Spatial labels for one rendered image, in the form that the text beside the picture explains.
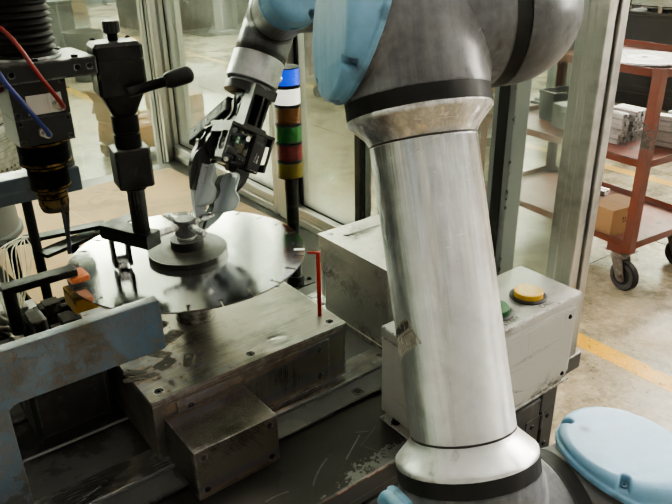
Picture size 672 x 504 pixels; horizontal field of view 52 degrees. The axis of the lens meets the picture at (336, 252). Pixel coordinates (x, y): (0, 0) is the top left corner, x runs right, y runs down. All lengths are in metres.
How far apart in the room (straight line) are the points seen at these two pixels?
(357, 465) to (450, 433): 0.39
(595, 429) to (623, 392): 1.79
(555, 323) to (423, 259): 0.51
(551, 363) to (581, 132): 0.33
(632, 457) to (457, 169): 0.27
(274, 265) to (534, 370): 0.39
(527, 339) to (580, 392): 1.43
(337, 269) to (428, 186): 0.64
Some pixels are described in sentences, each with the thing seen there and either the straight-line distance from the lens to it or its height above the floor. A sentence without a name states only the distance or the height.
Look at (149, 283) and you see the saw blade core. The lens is 0.93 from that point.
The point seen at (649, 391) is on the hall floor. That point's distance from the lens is 2.47.
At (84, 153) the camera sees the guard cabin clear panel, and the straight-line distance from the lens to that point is 2.06.
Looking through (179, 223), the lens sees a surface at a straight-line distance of 0.97.
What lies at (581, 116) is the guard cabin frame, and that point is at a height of 1.13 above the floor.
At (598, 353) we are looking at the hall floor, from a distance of 2.60.
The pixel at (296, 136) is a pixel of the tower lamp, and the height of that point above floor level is 1.04.
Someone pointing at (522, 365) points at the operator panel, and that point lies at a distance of 0.98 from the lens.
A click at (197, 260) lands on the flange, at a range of 0.95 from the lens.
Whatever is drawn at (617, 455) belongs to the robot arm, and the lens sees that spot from 0.62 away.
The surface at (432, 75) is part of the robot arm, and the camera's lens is 0.51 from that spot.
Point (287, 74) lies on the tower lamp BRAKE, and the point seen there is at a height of 1.15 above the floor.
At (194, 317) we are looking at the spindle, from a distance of 1.01.
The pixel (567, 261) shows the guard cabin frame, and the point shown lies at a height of 0.92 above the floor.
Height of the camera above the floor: 1.37
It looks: 25 degrees down
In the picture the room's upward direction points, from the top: 1 degrees counter-clockwise
